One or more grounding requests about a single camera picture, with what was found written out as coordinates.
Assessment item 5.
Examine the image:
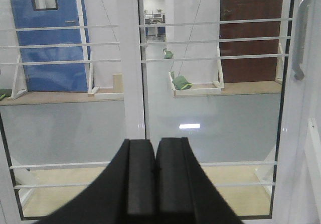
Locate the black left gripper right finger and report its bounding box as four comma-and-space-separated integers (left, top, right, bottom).
156, 137, 242, 223

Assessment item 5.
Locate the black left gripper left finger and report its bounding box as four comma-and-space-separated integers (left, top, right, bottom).
38, 139, 156, 223

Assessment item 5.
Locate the silver curved door handle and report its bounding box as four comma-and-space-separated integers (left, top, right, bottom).
292, 0, 312, 80

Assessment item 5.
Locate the white framed transparent sliding door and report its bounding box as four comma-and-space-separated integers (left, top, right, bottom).
1, 0, 320, 223

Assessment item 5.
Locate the brown wooden door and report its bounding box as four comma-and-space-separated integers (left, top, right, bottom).
219, 0, 283, 83

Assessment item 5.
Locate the blue door with window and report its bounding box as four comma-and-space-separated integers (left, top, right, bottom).
11, 0, 87, 92

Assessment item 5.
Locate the green sandbag near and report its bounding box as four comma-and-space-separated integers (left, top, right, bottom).
172, 75, 192, 90

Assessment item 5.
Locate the green sandbag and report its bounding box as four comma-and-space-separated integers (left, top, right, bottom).
172, 75, 192, 90
163, 48, 174, 59

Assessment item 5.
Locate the green sandbag far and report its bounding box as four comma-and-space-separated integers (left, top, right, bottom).
163, 48, 174, 59

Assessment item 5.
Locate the white fixed window frame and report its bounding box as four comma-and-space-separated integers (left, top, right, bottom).
116, 0, 145, 139

